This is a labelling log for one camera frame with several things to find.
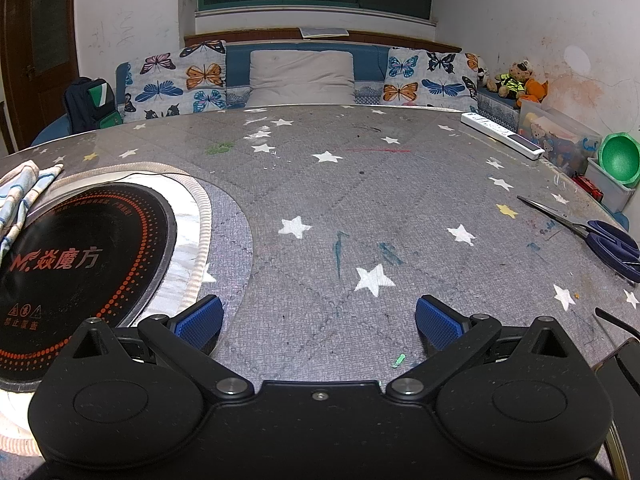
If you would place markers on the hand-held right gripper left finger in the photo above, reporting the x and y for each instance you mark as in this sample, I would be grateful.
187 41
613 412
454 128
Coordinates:
200 321

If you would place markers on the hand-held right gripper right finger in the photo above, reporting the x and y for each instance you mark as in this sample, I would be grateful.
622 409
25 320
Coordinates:
436 325

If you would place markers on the blue striped towel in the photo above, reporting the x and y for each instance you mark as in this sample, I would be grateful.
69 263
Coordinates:
20 192

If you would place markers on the dark hanging clothes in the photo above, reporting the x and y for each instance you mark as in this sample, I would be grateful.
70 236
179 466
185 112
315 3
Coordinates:
92 107

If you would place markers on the round marble cooktop surround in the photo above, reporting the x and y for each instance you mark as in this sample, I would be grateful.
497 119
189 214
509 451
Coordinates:
187 240

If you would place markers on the black induction cooktop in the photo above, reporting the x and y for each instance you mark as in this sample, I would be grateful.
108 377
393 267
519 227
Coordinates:
80 260

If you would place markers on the grey star print tablecloth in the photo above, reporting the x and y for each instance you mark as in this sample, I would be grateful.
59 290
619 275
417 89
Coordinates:
350 185

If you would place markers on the white power strip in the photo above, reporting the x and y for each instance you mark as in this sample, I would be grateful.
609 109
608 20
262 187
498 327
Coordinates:
500 132

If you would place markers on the red toy car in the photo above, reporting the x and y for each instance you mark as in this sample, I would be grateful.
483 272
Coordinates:
587 184

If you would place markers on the white plastic bin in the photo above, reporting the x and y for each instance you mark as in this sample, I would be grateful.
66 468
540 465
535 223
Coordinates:
612 192

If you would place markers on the clear plastic storage box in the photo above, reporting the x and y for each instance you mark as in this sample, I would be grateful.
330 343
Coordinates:
560 137

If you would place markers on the large butterfly print cushion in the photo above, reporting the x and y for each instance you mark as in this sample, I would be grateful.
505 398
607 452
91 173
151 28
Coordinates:
170 85

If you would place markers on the small butterfly print cushion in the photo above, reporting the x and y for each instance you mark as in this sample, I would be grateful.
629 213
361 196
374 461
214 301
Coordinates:
430 82

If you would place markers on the green plastic bowl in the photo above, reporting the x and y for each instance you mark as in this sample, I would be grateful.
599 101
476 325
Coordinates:
620 157

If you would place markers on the orange plush toy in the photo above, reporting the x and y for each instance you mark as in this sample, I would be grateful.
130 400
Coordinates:
536 90

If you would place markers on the brown teddy bear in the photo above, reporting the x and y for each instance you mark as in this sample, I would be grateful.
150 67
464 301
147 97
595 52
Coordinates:
515 80

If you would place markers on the beige pillow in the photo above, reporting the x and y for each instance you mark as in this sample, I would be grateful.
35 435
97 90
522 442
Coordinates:
300 75

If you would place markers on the blue sofa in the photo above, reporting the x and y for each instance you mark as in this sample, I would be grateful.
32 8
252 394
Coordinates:
370 67

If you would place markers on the wooden window ledge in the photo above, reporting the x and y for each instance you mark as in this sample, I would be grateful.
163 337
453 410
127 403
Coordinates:
400 40

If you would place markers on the folded cloth on ledge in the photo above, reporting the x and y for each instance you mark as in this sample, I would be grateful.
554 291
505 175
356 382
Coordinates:
324 33

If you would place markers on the brown wooden door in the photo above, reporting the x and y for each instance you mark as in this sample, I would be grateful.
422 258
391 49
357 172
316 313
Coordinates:
35 35

